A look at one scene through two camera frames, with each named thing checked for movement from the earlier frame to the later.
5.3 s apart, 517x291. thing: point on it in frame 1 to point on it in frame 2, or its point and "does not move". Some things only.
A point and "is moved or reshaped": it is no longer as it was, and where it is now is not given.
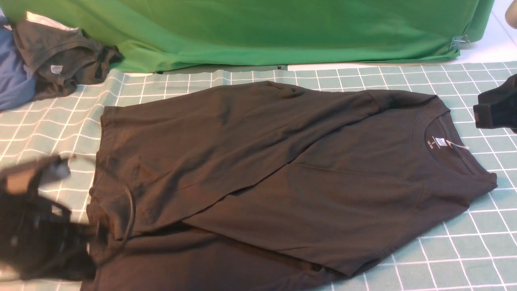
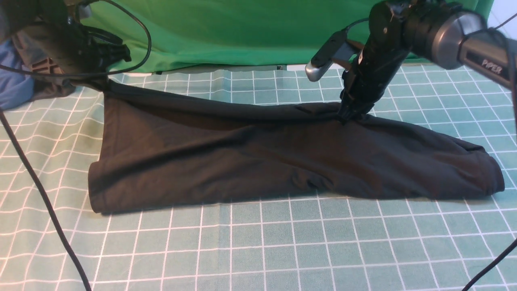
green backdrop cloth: [150, 35] does not move
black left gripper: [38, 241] to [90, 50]
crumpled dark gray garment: [62, 59] does not move
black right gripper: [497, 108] to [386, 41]
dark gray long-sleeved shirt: [265, 186] is moved or reshaped
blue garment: [17, 87] does not move
